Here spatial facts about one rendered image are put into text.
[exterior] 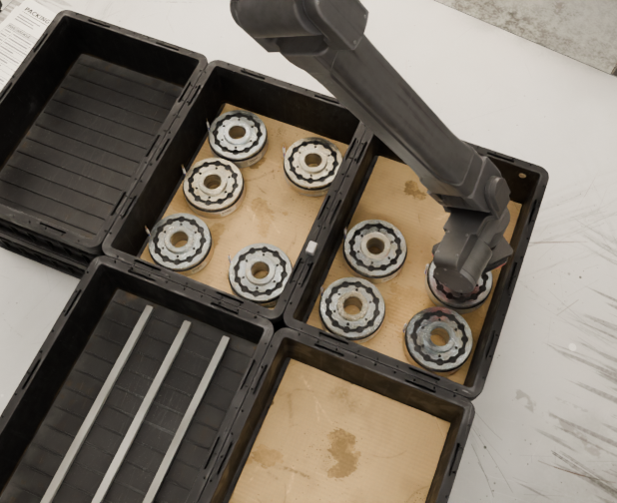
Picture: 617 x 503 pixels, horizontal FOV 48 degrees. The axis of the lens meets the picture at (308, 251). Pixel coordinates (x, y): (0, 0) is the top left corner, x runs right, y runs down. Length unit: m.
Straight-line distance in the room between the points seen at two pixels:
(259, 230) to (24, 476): 0.52
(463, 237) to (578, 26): 1.86
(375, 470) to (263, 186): 0.51
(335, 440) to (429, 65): 0.84
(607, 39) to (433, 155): 1.93
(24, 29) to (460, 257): 1.15
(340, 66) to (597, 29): 2.10
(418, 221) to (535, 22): 1.57
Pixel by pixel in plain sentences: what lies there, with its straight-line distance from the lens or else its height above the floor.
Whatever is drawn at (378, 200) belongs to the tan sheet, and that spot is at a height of 0.83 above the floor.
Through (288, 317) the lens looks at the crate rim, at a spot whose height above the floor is 0.93.
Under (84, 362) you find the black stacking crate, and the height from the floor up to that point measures 0.83.
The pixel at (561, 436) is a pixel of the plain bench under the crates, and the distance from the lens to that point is 1.27.
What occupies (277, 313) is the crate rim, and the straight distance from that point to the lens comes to 1.02.
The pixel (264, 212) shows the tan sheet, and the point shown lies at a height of 0.83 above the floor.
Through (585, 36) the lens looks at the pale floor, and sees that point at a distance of 2.68.
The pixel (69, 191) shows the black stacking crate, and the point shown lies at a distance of 1.29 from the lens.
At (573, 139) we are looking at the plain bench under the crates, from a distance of 1.51.
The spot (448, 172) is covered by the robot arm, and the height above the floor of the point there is 1.19.
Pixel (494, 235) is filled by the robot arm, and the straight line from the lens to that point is 0.94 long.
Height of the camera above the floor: 1.89
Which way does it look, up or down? 66 degrees down
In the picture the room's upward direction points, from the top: 1 degrees counter-clockwise
